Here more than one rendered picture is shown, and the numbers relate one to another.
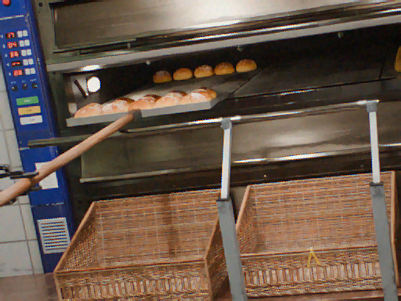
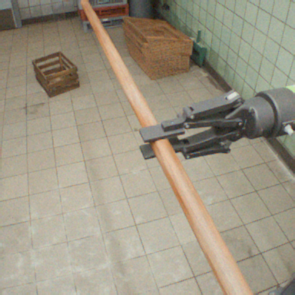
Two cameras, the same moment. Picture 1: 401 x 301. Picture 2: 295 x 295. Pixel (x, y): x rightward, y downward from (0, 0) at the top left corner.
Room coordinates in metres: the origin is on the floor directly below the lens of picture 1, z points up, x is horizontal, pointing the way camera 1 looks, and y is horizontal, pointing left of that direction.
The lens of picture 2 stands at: (2.61, 0.30, 1.54)
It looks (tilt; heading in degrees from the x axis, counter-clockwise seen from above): 43 degrees down; 149
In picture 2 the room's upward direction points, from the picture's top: straight up
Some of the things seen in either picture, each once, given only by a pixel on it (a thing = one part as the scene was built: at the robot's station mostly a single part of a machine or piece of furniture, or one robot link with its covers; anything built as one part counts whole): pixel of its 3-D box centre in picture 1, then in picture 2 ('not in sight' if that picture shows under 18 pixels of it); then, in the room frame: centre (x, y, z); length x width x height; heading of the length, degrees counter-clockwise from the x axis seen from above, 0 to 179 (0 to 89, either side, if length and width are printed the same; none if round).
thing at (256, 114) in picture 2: not in sight; (241, 120); (2.33, 0.67, 1.19); 0.09 x 0.07 x 0.08; 77
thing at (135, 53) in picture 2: not in sight; (155, 51); (0.20, 1.83, 0.14); 0.56 x 0.49 x 0.28; 172
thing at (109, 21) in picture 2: not in sight; (103, 18); (-1.11, 1.85, 0.08); 0.60 x 0.40 x 0.16; 78
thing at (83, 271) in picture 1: (148, 247); not in sight; (3.17, 0.33, 0.72); 0.56 x 0.49 x 0.28; 77
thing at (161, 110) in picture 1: (150, 105); not in sight; (3.44, 0.25, 1.19); 0.55 x 0.36 x 0.03; 77
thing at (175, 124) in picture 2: (13, 169); (177, 119); (2.30, 0.54, 1.23); 0.05 x 0.01 x 0.03; 78
